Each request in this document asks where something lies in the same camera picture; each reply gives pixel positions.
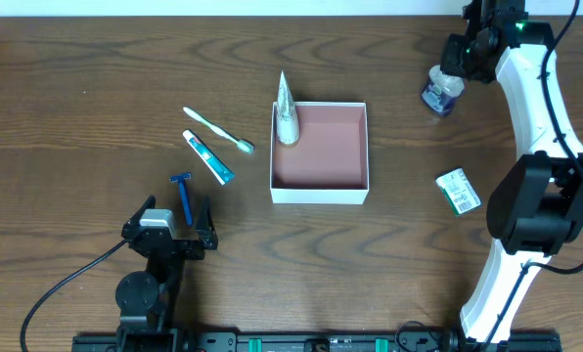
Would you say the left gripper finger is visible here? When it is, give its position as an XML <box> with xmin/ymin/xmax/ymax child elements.
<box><xmin>195</xmin><ymin>197</ymin><xmax>215</xmax><ymax>241</ymax></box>
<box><xmin>126</xmin><ymin>195</ymin><xmax>156</xmax><ymax>226</ymax></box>

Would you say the blue soap pump bottle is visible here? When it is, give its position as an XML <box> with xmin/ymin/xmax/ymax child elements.
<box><xmin>421</xmin><ymin>65</ymin><xmax>465</xmax><ymax>116</ymax></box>

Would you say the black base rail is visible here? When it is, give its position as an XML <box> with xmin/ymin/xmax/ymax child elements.
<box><xmin>71</xmin><ymin>328</ymin><xmax>562</xmax><ymax>352</ymax></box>

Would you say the green soap bar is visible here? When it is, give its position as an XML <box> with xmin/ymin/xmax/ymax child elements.
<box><xmin>435</xmin><ymin>168</ymin><xmax>481</xmax><ymax>216</ymax></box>

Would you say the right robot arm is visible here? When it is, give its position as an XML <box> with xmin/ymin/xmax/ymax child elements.
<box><xmin>438</xmin><ymin>0</ymin><xmax>583</xmax><ymax>351</ymax></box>

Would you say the white box with pink interior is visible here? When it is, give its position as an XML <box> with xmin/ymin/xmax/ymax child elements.
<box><xmin>269</xmin><ymin>102</ymin><xmax>370</xmax><ymax>205</ymax></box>

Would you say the green white toothbrush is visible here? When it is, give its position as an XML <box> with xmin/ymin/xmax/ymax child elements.
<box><xmin>183</xmin><ymin>107</ymin><xmax>254</xmax><ymax>154</ymax></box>

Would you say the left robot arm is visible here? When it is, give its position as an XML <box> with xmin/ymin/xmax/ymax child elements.
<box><xmin>115</xmin><ymin>196</ymin><xmax>218</xmax><ymax>351</ymax></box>

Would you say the white lotion tube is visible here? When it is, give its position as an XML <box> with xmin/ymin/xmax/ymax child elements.
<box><xmin>276</xmin><ymin>71</ymin><xmax>300</xmax><ymax>146</ymax></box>

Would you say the teal toothpaste tube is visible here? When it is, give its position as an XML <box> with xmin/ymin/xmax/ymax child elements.
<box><xmin>182</xmin><ymin>129</ymin><xmax>235</xmax><ymax>186</ymax></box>

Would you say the blue disposable razor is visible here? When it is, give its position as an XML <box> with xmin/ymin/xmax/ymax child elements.
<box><xmin>169</xmin><ymin>172</ymin><xmax>194</xmax><ymax>226</ymax></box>

